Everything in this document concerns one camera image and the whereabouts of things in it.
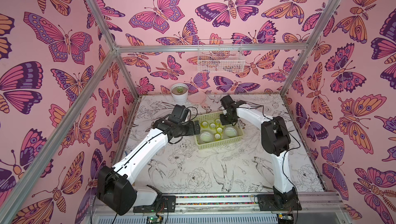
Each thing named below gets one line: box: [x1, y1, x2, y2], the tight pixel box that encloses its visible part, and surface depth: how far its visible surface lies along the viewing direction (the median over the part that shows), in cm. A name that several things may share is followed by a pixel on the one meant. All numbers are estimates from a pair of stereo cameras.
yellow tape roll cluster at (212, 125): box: [209, 122, 217, 130], surface depth 103 cm
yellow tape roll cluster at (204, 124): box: [201, 120, 209, 129], surface depth 104 cm
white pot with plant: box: [170, 82, 189, 104], surface depth 114 cm
